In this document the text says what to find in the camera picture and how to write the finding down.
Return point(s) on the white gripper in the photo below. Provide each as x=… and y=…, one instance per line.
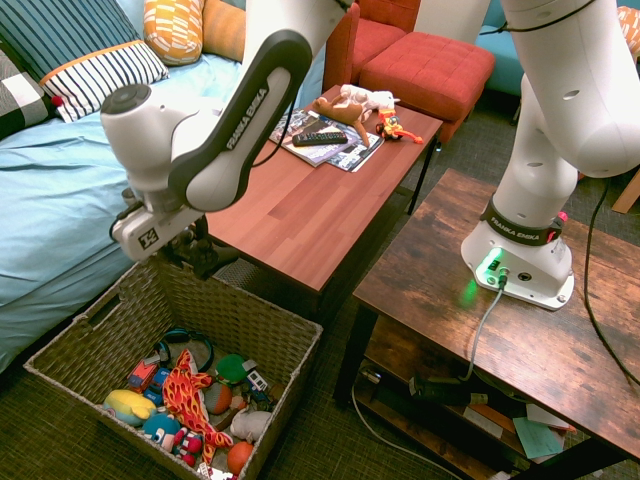
x=150, y=235

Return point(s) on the black Sony gamepad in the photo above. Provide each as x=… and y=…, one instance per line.
x=215, y=257

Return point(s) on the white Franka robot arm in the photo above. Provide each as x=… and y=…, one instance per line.
x=540, y=150

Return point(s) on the woven grey wicker basket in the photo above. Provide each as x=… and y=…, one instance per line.
x=250, y=310

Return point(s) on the teal black headphones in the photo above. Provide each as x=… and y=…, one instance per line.
x=176, y=334

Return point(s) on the reddish wooden coffee table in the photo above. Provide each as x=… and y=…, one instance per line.
x=310, y=215

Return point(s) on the green toy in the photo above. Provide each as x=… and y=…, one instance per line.
x=230, y=369

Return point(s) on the red toy car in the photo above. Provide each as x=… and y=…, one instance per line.
x=142, y=375

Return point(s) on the blue police toy car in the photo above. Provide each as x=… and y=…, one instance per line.
x=159, y=381

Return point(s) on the light blue sofa bed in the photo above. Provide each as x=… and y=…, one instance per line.
x=50, y=200

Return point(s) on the orange flame pattern plush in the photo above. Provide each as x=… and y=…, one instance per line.
x=187, y=395

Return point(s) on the white blue toy truck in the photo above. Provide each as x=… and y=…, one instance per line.
x=256, y=381

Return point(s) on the blue white cover magazine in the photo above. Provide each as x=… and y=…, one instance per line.
x=292, y=122

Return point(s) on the orange grey knit ball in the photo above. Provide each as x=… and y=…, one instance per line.
x=218, y=398

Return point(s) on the black remote control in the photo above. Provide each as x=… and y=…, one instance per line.
x=320, y=138

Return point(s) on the yellow plush toy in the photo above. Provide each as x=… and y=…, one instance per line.
x=127, y=406

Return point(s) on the dark photo cover magazine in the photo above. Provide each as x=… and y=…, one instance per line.
x=357, y=157

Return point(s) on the blue round plush toy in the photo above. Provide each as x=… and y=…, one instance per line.
x=161, y=427

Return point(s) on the white navy striped pillow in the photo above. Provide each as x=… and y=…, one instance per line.
x=100, y=70

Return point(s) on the grey plush toy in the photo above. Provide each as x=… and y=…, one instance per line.
x=250, y=425

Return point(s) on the red pompom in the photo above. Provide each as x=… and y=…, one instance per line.
x=56, y=100

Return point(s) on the brown plush toy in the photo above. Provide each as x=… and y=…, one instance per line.
x=340, y=112

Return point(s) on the red blue small plush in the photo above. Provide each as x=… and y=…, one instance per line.
x=187, y=444

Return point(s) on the yellow white patterned pillow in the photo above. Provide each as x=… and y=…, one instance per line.
x=172, y=30

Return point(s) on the plain orange pillow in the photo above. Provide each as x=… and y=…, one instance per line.
x=225, y=30

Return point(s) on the black white checked pillow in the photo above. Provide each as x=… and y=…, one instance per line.
x=20, y=100

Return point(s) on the orange toy vehicle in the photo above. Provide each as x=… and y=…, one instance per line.
x=390, y=127

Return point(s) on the white plush toy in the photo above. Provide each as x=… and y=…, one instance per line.
x=370, y=97

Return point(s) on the dark blue striped pillow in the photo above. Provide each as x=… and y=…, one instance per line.
x=60, y=30

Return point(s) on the red armchair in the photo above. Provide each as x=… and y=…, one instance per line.
x=375, y=40

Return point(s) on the black device on shelf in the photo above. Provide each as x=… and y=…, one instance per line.
x=440, y=391

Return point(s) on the red fabric ottoman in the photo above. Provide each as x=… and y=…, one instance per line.
x=425, y=65

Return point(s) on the rustic dark wooden table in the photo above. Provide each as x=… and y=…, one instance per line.
x=525, y=350

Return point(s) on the teal sofa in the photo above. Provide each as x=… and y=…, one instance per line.
x=500, y=65

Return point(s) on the teal paper sheet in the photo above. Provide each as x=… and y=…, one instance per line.
x=537, y=440

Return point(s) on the light wooden furniture leg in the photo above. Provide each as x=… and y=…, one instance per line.
x=629, y=192

